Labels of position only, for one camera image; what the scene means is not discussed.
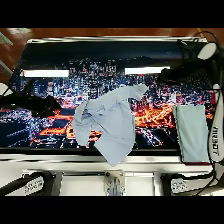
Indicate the light blue shirt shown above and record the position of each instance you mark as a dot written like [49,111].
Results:
[111,123]

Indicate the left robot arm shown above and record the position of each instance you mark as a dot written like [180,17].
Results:
[32,102]

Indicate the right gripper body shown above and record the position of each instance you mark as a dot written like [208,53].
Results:
[168,76]

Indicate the silver frame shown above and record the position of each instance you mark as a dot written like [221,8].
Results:
[86,166]

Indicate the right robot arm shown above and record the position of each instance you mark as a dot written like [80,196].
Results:
[218,133]

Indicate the pale green folded garment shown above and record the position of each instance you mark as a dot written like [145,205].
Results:
[192,133]

